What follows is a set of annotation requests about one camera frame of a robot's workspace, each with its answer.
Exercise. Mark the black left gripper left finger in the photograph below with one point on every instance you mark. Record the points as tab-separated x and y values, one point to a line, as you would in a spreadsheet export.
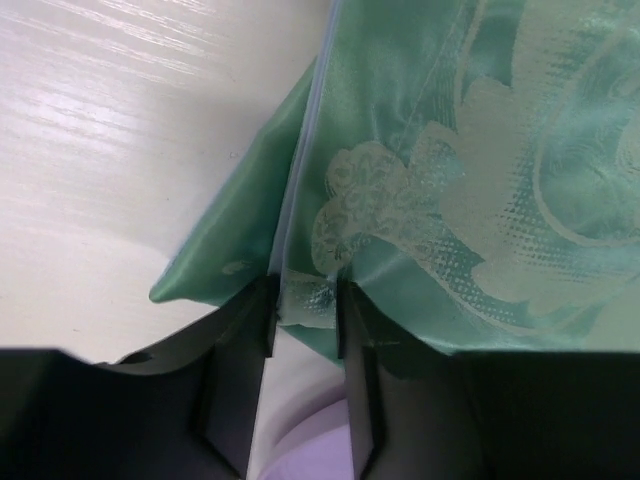
182	408

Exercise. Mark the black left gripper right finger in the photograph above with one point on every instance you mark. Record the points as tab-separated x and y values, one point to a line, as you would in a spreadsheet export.
417	413

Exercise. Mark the teal patterned satin cloth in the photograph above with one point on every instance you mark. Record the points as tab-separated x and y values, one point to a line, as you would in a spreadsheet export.
472	165

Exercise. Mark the lilac round plastic plate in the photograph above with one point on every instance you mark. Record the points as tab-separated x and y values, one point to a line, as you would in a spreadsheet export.
319	447

